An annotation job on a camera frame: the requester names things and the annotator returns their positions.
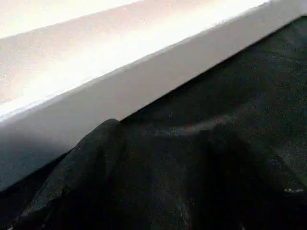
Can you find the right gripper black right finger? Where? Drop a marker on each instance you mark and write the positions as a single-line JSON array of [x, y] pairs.
[[239, 191]]

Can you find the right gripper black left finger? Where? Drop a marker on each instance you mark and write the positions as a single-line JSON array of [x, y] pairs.
[[79, 187]]

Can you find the white plastic table top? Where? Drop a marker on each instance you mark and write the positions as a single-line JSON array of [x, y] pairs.
[[120, 60]]

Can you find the black plastic mat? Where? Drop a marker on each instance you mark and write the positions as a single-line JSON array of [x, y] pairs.
[[216, 83]]

